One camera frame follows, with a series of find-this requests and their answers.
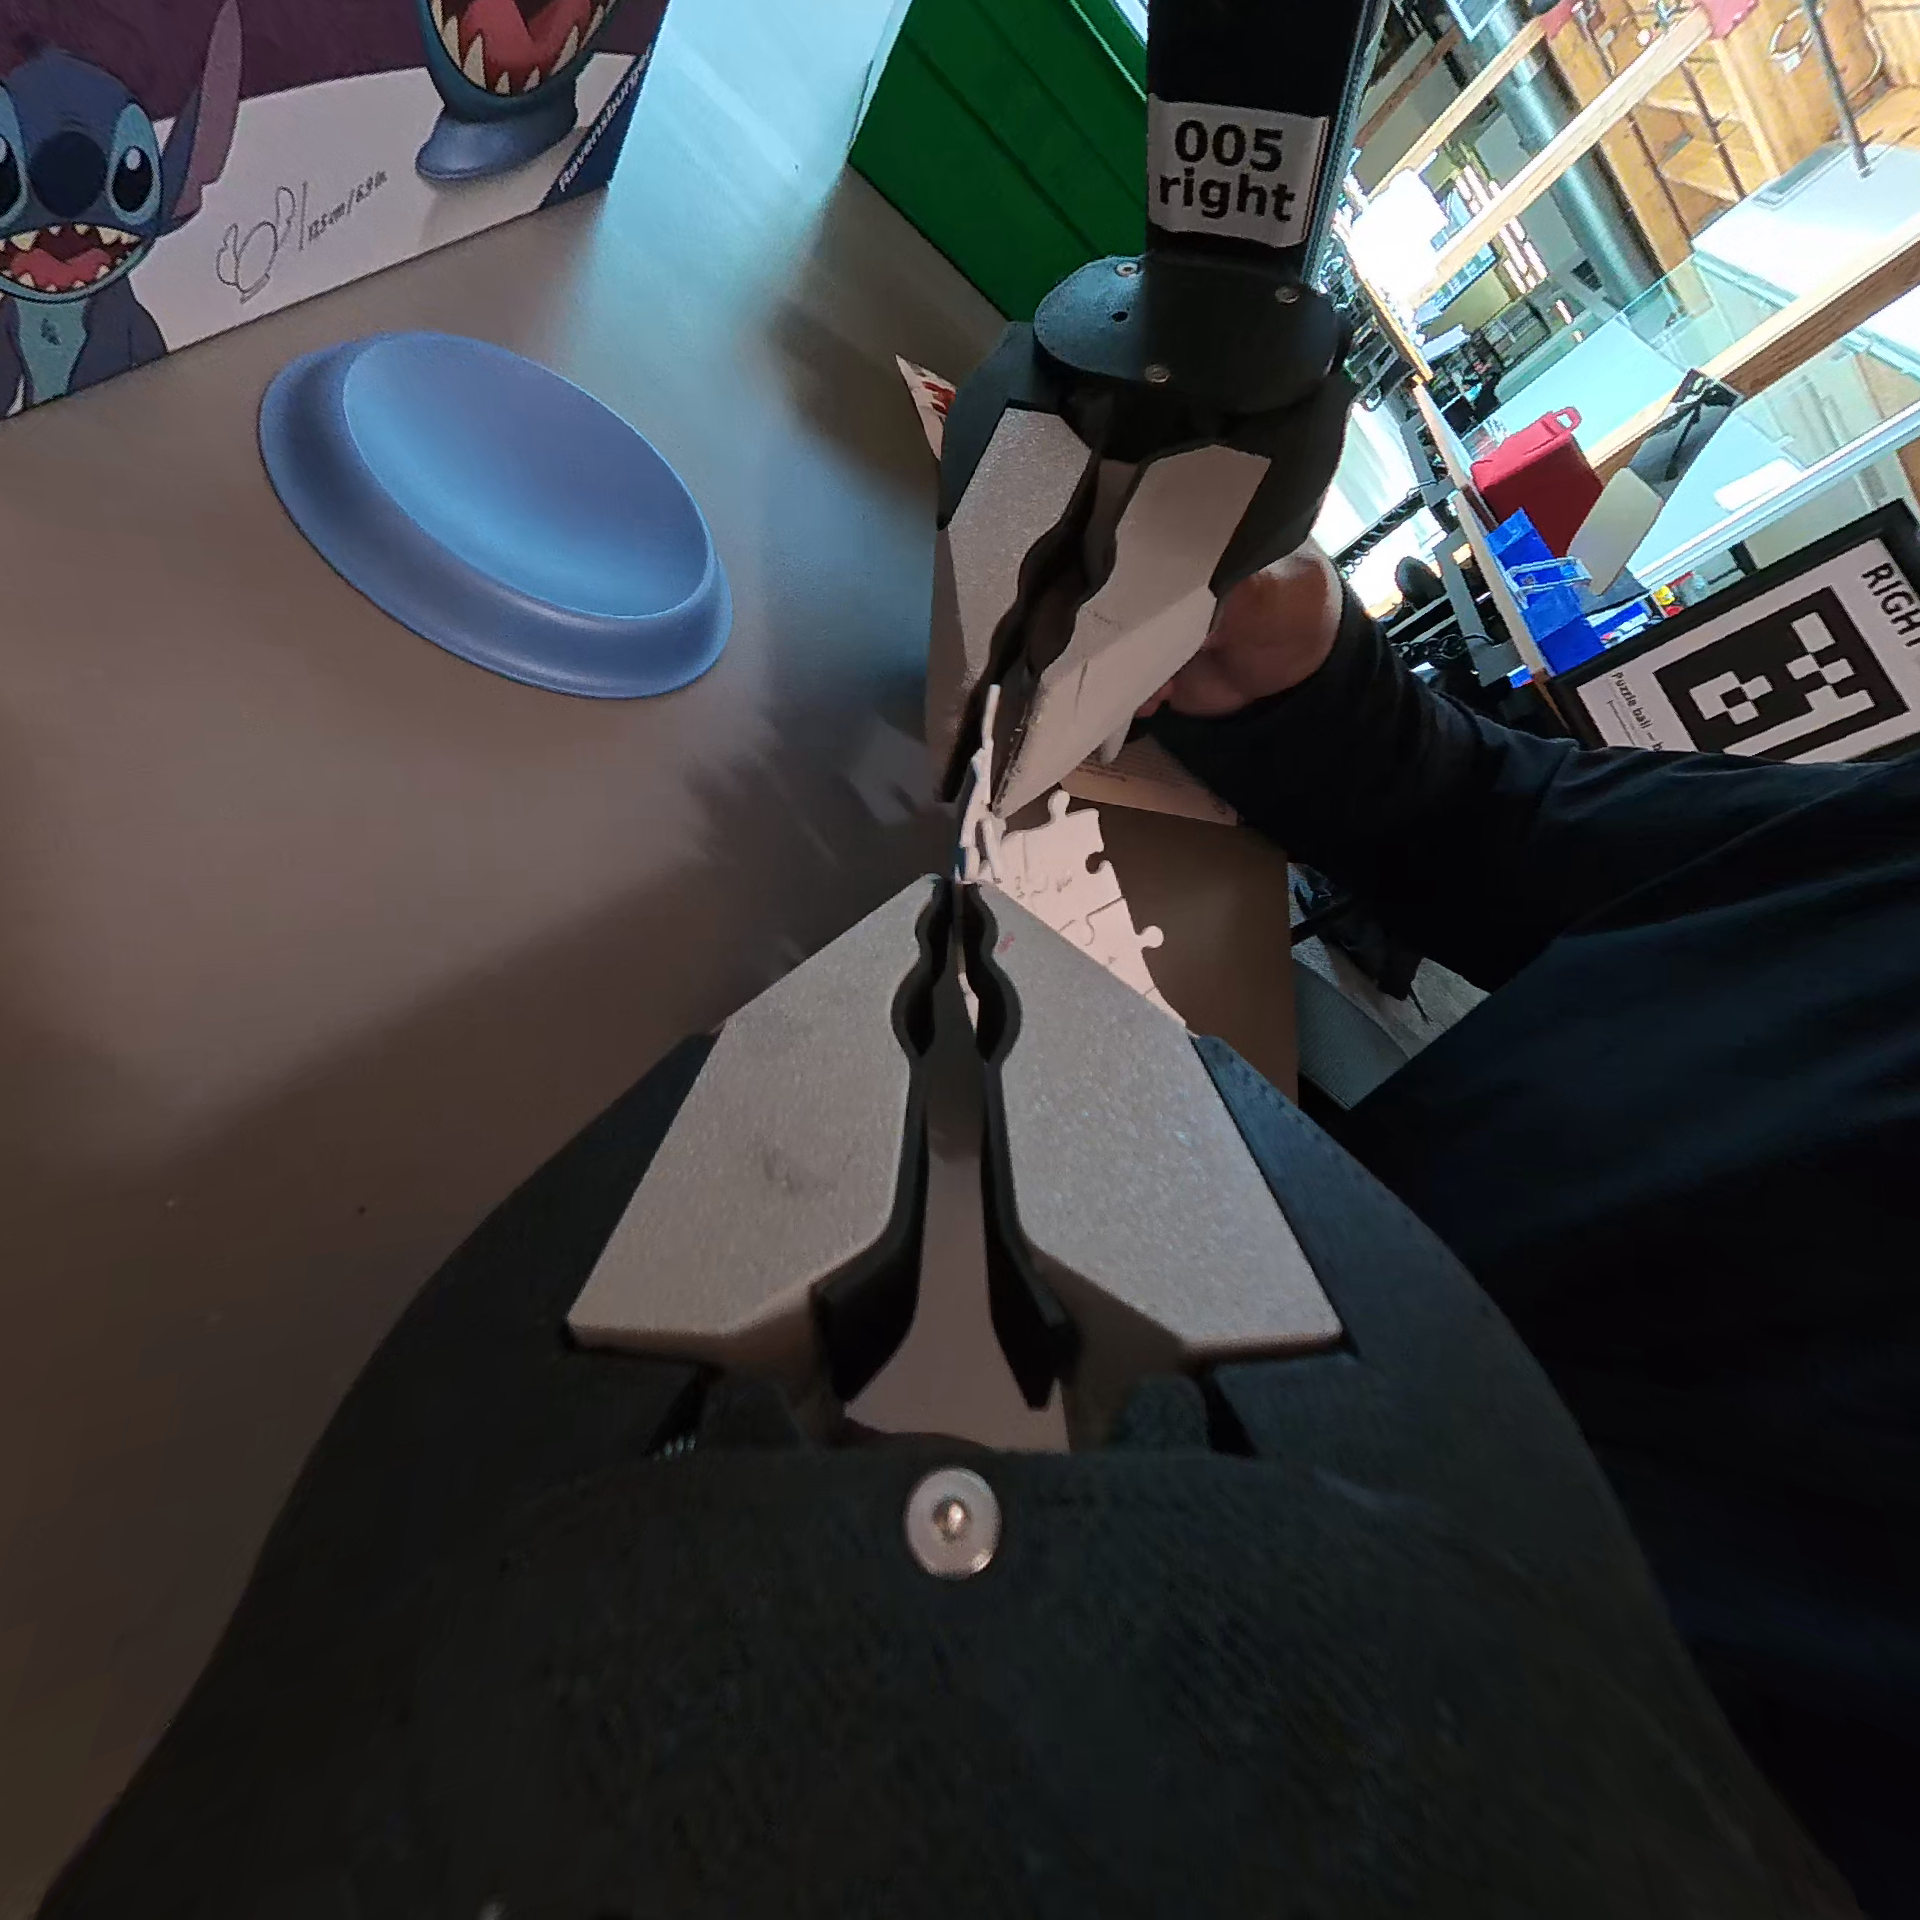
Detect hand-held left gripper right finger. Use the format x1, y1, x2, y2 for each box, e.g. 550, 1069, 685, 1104
960, 880, 1344, 1412

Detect cartoon printed puzzle box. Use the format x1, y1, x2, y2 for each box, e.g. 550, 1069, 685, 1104
0, 0, 672, 424

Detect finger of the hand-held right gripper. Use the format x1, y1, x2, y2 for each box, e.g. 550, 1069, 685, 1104
931, 408, 1107, 801
998, 458, 1261, 821

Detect blue round ball stand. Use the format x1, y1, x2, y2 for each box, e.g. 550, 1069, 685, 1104
259, 329, 735, 700

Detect white folded leaflet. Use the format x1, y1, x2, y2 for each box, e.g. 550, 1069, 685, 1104
896, 355, 1244, 829

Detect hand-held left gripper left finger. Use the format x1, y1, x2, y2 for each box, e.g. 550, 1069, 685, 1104
565, 880, 963, 1403

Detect black white marker sign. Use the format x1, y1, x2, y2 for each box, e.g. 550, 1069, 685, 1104
1546, 504, 1920, 769

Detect red container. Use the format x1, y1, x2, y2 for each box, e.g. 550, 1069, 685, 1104
1470, 404, 1607, 557

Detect person's right hand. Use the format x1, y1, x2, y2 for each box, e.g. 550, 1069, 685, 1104
1174, 547, 1344, 723

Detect small blue storage bins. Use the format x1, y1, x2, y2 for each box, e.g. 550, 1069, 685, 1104
1486, 510, 1607, 677

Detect green plastic crate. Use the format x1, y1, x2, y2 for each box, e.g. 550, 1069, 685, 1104
847, 0, 1157, 324

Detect assembled curved puzzle section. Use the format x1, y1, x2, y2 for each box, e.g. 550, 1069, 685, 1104
983, 792, 1168, 1038

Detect person's right forearm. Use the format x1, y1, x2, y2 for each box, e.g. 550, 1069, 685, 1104
1148, 577, 1920, 1082

